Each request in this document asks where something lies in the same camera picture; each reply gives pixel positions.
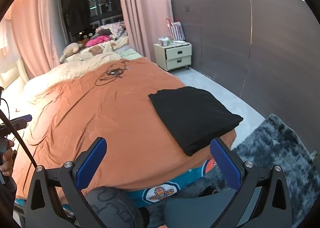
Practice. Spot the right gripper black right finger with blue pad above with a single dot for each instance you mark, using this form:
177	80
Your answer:
261	196

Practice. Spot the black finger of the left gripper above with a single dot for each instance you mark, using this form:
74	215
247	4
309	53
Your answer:
26	118

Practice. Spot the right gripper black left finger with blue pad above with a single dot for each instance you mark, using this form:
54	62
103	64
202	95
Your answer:
44	208

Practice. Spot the black t-shirt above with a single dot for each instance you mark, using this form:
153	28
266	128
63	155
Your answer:
193	116

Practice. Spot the person's left hand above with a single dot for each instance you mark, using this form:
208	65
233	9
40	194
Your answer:
7	166

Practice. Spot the cream headboard cushion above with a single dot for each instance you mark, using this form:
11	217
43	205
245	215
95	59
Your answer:
15	77

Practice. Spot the grey printed trousers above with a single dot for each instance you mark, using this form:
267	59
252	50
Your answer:
150	207

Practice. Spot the grey shaggy rug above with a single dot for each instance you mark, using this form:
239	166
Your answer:
272	143

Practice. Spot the beige plush toy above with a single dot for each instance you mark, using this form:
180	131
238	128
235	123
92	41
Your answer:
70	50

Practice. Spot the orange-brown blanket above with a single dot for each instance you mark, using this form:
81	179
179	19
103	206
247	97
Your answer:
111	102

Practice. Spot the pink curtain left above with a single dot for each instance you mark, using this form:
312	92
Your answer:
32	32

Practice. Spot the pink curtain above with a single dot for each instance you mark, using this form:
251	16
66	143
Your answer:
146	22
32	32

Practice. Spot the cream quilt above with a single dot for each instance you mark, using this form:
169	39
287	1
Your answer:
81	63

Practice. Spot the pink garment on bed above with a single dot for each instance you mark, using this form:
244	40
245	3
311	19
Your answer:
97	40

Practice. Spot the dark hanging coat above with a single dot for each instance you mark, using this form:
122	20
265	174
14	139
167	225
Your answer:
78	15

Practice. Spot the floral pillow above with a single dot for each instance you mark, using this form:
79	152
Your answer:
116	29

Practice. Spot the cream bedside cabinet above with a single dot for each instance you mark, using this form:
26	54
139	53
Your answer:
173	56

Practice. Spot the pink curtain right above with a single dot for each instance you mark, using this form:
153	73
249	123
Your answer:
146	22

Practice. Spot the striped bag on cabinet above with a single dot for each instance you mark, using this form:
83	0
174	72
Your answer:
175	30

